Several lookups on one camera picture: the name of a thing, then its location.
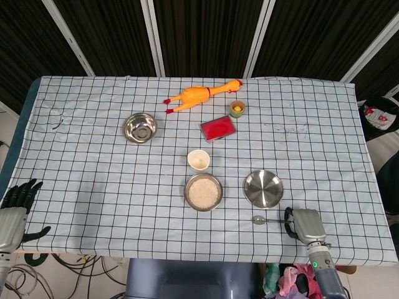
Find metal spoon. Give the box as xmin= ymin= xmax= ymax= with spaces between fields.
xmin=251 ymin=215 xmax=294 ymax=225

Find yellow rubber chicken toy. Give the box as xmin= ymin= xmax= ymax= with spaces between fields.
xmin=163 ymin=78 xmax=244 ymax=115

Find green cup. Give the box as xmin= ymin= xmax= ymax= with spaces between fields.
xmin=229 ymin=100 xmax=247 ymax=120

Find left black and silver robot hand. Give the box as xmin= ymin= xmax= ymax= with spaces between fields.
xmin=0 ymin=178 xmax=52 ymax=252

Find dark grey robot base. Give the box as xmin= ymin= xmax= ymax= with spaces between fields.
xmin=125 ymin=258 xmax=260 ymax=299

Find grey coiled floor cable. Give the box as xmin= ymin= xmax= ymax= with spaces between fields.
xmin=4 ymin=263 xmax=47 ymax=299

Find empty deep metal bowl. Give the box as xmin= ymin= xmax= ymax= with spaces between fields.
xmin=122 ymin=112 xmax=159 ymax=145

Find black floor cables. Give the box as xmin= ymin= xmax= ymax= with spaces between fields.
xmin=24 ymin=252 xmax=126 ymax=299

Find green cloth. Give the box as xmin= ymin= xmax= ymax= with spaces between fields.
xmin=262 ymin=263 xmax=281 ymax=295

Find metal bowl holding rice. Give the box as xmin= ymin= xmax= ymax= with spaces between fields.
xmin=183 ymin=173 xmax=224 ymax=212

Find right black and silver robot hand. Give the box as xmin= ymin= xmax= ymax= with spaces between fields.
xmin=284 ymin=207 xmax=327 ymax=247

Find cream paper cup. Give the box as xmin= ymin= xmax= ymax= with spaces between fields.
xmin=186 ymin=149 xmax=210 ymax=174

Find red stamp pad box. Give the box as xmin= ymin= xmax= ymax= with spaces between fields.
xmin=199 ymin=114 xmax=238 ymax=143

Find blue table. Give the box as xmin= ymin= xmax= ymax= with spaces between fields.
xmin=0 ymin=77 xmax=42 ymax=200

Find shallow metal plate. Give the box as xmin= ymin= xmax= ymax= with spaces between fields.
xmin=243 ymin=169 xmax=284 ymax=209

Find white partition frame post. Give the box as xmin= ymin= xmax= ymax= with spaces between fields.
xmin=243 ymin=0 xmax=277 ymax=78
xmin=140 ymin=0 xmax=166 ymax=77
xmin=341 ymin=14 xmax=399 ymax=82
xmin=42 ymin=0 xmax=95 ymax=77

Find pink cloth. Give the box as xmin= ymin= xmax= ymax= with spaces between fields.
xmin=278 ymin=263 xmax=322 ymax=298

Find blue checked tablecloth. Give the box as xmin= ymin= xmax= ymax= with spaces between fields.
xmin=0 ymin=75 xmax=398 ymax=268

